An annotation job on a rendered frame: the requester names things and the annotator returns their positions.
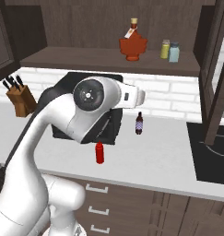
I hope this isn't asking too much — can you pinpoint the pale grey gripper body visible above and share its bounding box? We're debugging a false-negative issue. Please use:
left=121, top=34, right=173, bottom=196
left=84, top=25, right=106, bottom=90
left=136, top=88, right=147, bottom=109

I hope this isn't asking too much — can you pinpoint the dark brown shaker bottle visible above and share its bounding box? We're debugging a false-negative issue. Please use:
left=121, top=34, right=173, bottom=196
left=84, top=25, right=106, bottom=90
left=135, top=111, right=145, bottom=136

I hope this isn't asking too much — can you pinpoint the orange leaf-shaped syrup bottle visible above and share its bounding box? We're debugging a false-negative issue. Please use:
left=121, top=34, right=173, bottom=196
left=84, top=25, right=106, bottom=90
left=118, top=18, right=148, bottom=62

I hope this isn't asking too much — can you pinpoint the yellow shaker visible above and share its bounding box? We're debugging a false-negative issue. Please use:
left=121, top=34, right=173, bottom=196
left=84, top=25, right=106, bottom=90
left=159, top=39, right=171, bottom=60

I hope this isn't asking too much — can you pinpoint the pale blue shaker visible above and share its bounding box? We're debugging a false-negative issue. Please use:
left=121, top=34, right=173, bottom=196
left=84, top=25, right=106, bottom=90
left=168, top=41, right=181, bottom=64

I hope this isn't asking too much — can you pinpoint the red condiment bottle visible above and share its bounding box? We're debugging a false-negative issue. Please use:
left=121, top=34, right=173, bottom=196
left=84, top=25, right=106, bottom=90
left=95, top=140, right=105, bottom=165

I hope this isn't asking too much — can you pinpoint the dark brown glazed cabinet door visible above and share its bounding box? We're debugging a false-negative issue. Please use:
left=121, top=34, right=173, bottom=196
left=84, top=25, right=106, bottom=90
left=193, top=0, right=224, bottom=147

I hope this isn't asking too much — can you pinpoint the brown base cabinet door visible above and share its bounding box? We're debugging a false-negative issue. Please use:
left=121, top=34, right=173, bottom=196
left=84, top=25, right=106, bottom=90
left=149, top=191, right=193, bottom=236
left=179, top=196, right=224, bottom=236

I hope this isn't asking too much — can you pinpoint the black countertop appliance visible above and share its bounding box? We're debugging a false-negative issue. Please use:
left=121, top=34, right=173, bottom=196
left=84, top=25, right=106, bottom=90
left=51, top=71, right=124, bottom=146

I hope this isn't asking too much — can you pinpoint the black hob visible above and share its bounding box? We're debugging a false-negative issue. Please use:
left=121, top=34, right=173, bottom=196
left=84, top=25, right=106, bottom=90
left=185, top=121, right=224, bottom=186

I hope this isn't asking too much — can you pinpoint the brown drawer front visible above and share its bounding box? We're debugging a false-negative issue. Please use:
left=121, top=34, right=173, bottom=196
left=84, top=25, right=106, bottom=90
left=76, top=199, right=155, bottom=230
left=76, top=219, right=153, bottom=236
left=70, top=177, right=156, bottom=214

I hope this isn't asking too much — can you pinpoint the wooden knife block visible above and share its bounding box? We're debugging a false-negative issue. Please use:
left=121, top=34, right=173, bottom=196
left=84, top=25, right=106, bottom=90
left=6, top=84, right=38, bottom=118

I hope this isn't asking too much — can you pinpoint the dark brown wall cabinet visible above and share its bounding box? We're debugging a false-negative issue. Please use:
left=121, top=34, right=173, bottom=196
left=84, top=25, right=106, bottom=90
left=4, top=0, right=217, bottom=78

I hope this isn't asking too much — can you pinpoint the white drawer handle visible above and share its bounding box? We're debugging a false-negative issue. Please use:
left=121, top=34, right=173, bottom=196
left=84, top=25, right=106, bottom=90
left=89, top=224, right=111, bottom=235
left=88, top=206, right=111, bottom=217
left=85, top=183, right=109, bottom=195

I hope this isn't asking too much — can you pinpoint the black-handled knife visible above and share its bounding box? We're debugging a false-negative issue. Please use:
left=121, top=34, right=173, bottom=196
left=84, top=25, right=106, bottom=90
left=15, top=74, right=25, bottom=89
left=2, top=79, right=12, bottom=91
left=6, top=75, right=18, bottom=89

